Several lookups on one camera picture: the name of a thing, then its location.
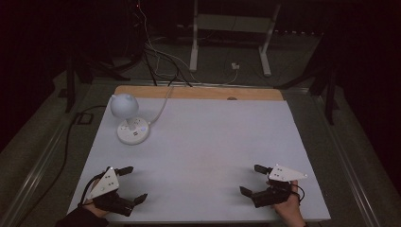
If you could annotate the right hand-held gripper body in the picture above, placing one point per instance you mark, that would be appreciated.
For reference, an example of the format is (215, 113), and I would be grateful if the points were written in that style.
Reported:
(283, 175)

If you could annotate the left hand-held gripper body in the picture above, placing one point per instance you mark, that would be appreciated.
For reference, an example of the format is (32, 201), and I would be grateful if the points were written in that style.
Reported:
(107, 183)

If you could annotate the person's left hand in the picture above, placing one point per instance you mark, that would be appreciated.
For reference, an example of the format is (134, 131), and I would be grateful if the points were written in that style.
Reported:
(94, 209)

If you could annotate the person's right hand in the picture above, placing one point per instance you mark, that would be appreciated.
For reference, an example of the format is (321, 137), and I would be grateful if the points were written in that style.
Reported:
(290, 211)

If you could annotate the white table cover board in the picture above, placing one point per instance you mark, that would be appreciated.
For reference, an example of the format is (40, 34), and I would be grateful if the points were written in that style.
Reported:
(205, 148)

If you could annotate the white round desk lamp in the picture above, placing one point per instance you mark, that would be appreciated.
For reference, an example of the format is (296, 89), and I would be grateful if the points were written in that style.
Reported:
(126, 108)

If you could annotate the black metal stand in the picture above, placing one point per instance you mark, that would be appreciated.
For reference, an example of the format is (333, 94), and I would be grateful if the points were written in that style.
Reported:
(329, 94)
(70, 82)

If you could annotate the wooden table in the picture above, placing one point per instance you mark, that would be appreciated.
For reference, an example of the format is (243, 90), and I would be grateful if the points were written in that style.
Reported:
(195, 92)

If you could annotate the white metal stand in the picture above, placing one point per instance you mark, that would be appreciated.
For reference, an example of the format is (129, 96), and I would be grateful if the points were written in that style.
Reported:
(194, 38)

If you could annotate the metal floor rail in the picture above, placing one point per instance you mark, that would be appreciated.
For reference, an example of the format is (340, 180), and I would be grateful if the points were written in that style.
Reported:
(34, 164)
(343, 157)

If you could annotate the black square floor bracket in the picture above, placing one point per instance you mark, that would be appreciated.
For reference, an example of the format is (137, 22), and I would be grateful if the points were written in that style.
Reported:
(84, 118)

